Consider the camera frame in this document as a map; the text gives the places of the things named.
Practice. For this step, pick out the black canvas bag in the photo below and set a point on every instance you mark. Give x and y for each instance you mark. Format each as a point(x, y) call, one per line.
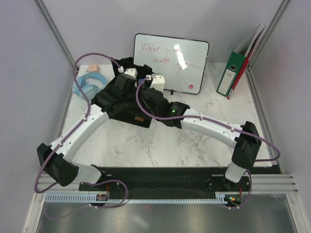
point(138, 116)

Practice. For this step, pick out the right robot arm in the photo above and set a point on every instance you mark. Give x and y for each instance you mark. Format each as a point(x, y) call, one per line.
point(243, 139)

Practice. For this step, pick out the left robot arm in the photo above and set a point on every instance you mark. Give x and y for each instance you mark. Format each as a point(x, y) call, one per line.
point(56, 158)

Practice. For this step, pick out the whiteboard with red writing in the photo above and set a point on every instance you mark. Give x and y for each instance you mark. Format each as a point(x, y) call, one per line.
point(182, 62)

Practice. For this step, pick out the light blue headphones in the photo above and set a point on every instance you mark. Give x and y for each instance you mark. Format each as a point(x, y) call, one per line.
point(90, 90)

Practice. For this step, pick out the small pink box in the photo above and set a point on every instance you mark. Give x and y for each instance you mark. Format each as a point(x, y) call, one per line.
point(93, 68)

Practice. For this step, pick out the green lever arch binder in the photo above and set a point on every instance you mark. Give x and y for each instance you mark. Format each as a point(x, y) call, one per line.
point(234, 63)

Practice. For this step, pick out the red binder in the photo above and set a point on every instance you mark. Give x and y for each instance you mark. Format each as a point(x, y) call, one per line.
point(246, 62)

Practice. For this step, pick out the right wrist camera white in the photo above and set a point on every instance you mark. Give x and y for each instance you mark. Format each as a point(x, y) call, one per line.
point(156, 81)

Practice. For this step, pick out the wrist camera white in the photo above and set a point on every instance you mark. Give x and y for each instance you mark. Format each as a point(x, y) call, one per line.
point(132, 72)
point(156, 81)

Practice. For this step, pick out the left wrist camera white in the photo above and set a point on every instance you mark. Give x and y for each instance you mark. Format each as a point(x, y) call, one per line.
point(132, 72)

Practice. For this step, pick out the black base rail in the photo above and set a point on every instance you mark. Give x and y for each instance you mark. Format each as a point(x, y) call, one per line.
point(167, 182)

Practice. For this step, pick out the white slotted cable duct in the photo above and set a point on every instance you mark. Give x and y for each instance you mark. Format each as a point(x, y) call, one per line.
point(101, 198)

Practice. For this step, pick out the left aluminium frame post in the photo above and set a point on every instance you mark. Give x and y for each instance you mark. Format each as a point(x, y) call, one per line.
point(56, 33)

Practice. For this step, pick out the aluminium frame post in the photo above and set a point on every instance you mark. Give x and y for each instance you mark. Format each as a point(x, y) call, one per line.
point(56, 33)
point(276, 18)

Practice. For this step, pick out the right aluminium frame post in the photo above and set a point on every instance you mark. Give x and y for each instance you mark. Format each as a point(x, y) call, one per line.
point(276, 18)

